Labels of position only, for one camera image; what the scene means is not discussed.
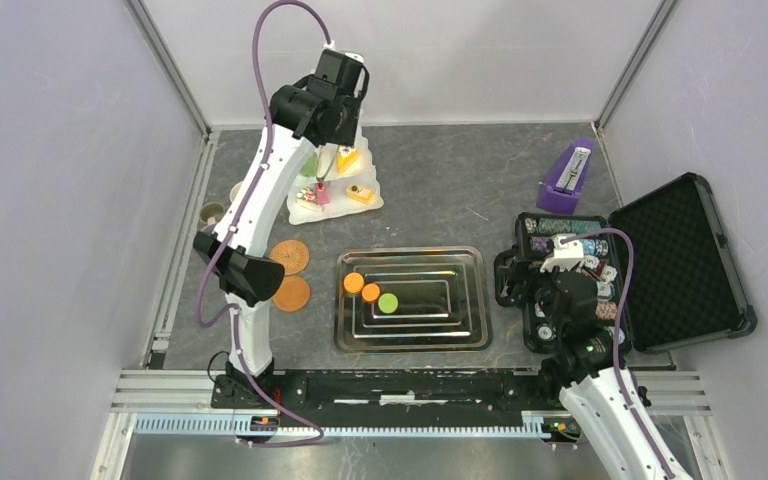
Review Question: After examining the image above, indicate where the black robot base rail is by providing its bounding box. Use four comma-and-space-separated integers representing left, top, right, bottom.
210, 369, 563, 428

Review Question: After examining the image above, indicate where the green patterned chip roll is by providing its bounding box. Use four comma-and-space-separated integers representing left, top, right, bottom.
536, 218, 603, 236

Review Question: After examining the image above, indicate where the round wooden coaster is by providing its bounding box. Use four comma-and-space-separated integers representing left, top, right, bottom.
272, 275, 311, 312

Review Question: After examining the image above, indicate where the yellow layered cake slice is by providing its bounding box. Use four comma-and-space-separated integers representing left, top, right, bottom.
346, 184, 376, 205

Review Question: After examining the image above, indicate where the woven rattan coaster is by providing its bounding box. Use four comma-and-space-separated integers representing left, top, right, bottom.
269, 239, 310, 276

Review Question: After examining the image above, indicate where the black poker chip case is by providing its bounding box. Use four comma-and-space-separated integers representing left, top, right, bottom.
510, 173, 758, 354

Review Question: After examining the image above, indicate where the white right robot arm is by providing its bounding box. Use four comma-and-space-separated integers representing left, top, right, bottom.
493, 248, 690, 479

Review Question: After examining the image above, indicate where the pink cake slice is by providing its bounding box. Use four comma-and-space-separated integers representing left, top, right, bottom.
315, 182, 330, 206

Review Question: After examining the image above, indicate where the green swiss roll cake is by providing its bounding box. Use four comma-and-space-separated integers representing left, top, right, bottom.
299, 153, 319, 178

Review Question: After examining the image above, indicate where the small green cup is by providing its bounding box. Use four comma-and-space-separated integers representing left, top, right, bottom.
199, 202, 226, 225

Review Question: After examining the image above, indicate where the stainless steel serving tray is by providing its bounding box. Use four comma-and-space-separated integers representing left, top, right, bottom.
334, 246, 492, 353

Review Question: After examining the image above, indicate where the yellow mug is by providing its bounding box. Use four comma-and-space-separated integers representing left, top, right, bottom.
229, 182, 242, 202

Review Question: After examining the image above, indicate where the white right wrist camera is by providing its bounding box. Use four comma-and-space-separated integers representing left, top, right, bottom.
540, 234, 585, 273

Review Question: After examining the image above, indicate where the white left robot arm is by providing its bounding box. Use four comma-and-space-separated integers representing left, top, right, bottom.
193, 49, 369, 408

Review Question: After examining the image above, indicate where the white three-tier dessert stand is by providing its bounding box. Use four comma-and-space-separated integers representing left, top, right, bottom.
286, 129, 384, 225

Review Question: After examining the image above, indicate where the strawberry triangle cake slice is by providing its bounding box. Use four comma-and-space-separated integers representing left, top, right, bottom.
295, 187, 324, 213

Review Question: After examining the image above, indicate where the small round orange biscuit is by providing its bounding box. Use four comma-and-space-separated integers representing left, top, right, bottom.
361, 283, 381, 304

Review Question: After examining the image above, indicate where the purple metronome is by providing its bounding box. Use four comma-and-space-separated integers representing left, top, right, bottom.
536, 138, 594, 215

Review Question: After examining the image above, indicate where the yellow kiwi topped cake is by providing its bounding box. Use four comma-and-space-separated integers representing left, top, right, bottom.
337, 146, 359, 176

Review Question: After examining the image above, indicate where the green round macaron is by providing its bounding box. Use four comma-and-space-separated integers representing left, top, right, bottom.
377, 293, 399, 315

